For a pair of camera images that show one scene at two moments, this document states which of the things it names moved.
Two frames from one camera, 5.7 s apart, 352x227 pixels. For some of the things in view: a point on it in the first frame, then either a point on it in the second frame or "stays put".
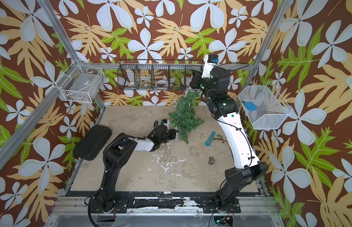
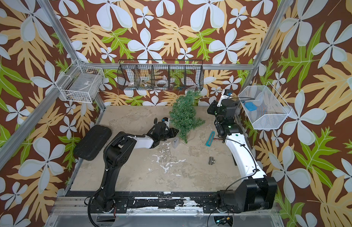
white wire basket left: [80, 82] stays put
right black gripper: [199, 80] → [212, 111]
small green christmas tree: [184, 116] stays put
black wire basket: [136, 74] stays put
